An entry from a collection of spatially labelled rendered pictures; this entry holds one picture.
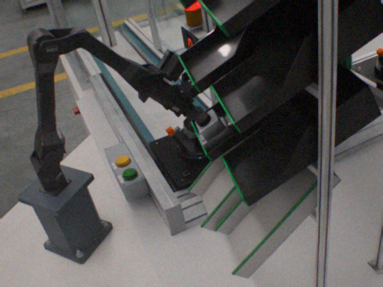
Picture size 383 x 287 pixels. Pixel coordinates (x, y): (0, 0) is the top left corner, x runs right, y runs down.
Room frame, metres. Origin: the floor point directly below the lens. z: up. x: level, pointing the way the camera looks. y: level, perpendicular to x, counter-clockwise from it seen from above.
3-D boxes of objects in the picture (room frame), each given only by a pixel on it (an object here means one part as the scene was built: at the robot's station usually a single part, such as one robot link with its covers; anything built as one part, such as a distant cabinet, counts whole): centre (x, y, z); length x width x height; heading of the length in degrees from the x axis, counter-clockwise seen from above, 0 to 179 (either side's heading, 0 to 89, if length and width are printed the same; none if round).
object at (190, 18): (1.26, -0.06, 1.28); 0.05 x 0.05 x 0.05
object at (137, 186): (1.06, 0.22, 0.93); 0.21 x 0.07 x 0.06; 18
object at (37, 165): (0.89, 0.37, 1.15); 0.09 x 0.07 x 0.06; 24
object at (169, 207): (1.26, 0.22, 0.91); 0.89 x 0.06 x 0.11; 18
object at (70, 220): (0.89, 0.37, 0.96); 0.15 x 0.15 x 0.20; 56
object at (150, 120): (1.34, 0.06, 0.91); 0.84 x 0.28 x 0.10; 18
